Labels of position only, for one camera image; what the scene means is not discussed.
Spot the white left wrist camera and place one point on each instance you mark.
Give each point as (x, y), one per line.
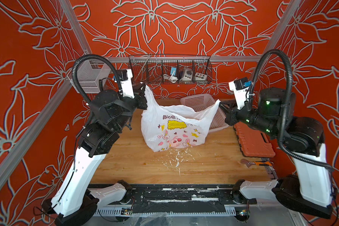
(125, 76)

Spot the white printed plastic bag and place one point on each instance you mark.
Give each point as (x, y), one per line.
(175, 126)

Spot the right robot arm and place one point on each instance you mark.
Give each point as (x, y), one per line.
(302, 138)

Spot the white grey adapter box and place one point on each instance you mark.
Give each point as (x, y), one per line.
(186, 75)

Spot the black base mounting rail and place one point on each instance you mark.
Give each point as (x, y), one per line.
(184, 198)

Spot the white dotted cube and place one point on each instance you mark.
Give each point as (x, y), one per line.
(200, 77)

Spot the clear acrylic wall bin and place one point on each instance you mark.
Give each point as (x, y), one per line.
(90, 72)

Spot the black wire wall basket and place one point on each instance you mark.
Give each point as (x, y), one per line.
(155, 69)

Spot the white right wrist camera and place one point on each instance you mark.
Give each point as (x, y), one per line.
(240, 89)

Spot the orange handled tool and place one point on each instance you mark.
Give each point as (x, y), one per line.
(255, 163)

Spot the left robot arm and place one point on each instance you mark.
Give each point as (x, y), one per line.
(110, 112)

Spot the red plastic tool case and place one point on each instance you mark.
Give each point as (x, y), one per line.
(253, 143)

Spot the blue white small box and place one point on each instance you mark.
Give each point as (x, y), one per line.
(173, 72)

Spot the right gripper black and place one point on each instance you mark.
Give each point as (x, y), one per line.
(230, 113)

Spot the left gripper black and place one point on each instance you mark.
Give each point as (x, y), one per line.
(140, 93)

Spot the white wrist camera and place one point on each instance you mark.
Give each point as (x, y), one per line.
(125, 76)
(240, 89)

